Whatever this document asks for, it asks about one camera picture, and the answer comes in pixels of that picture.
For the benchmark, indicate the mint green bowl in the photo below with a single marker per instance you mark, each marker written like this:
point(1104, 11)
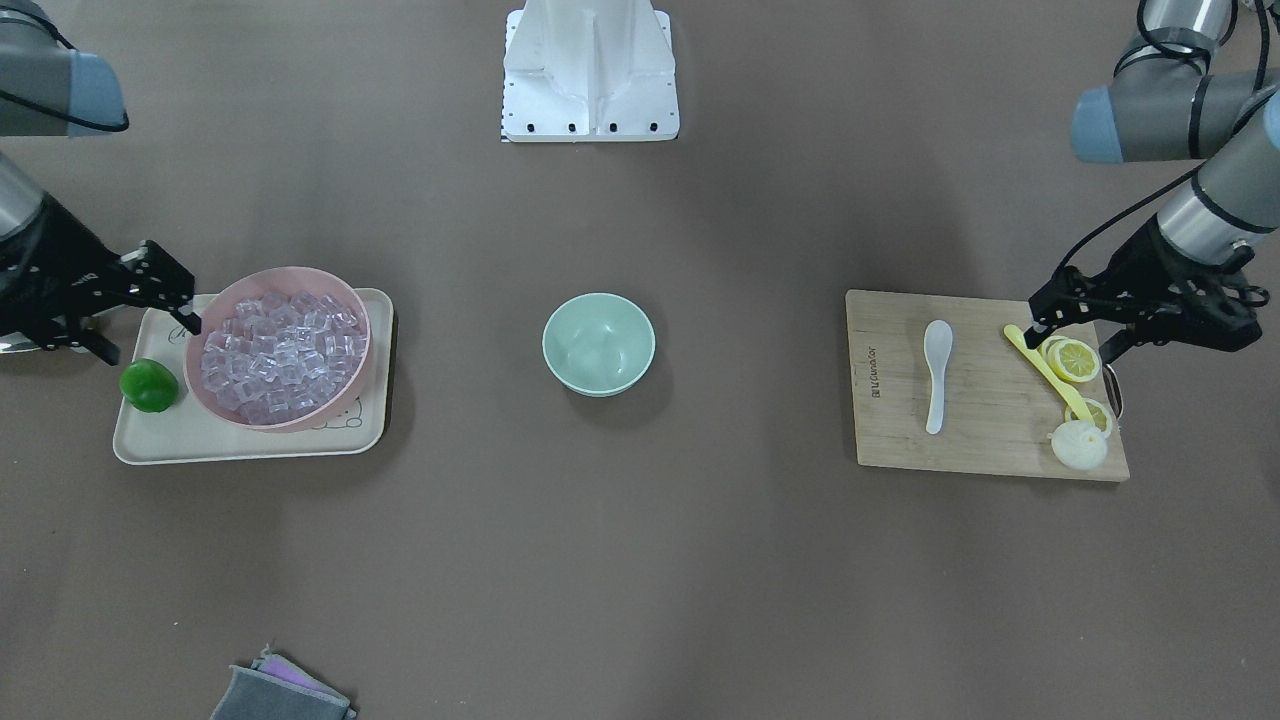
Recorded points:
point(598, 344)

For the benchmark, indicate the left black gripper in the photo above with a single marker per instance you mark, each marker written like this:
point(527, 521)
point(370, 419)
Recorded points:
point(1152, 262)

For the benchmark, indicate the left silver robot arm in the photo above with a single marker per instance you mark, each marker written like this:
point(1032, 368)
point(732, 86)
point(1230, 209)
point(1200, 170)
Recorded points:
point(1164, 103)

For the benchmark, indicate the grey folded cloth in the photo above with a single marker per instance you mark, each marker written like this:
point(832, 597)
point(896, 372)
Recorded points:
point(275, 687)

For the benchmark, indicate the pink bowl of ice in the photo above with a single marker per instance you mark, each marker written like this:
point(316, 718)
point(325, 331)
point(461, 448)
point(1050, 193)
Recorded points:
point(281, 350)

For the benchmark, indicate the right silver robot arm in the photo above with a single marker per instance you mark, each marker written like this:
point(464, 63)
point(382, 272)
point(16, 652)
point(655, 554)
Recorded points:
point(50, 89)

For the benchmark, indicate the white ceramic spoon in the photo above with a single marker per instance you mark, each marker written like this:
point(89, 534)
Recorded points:
point(938, 344)

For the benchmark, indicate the lemon slice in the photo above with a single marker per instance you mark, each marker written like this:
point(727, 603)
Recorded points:
point(1071, 360)
point(1100, 415)

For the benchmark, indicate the green lime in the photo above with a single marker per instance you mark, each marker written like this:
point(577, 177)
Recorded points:
point(148, 386)

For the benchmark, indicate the cream plastic tray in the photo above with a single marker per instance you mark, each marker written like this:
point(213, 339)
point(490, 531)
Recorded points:
point(188, 432)

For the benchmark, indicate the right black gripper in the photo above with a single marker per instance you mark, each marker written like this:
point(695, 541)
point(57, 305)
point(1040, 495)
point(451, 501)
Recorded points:
point(50, 268)

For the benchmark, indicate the white onion half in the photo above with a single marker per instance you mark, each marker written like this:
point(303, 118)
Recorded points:
point(1079, 445)

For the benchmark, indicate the bamboo cutting board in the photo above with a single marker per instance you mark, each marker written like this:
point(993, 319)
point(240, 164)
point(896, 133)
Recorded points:
point(998, 411)

